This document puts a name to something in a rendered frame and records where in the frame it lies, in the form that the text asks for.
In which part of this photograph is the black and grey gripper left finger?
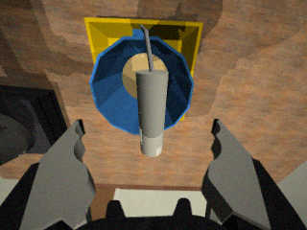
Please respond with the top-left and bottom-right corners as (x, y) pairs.
(0, 119), (96, 230)

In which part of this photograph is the yellow square tray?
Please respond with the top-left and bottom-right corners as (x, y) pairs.
(84, 17), (203, 78)

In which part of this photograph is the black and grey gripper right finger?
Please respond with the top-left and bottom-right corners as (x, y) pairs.
(201, 119), (307, 230)

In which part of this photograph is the blue pail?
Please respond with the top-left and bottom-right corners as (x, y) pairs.
(89, 24), (194, 157)

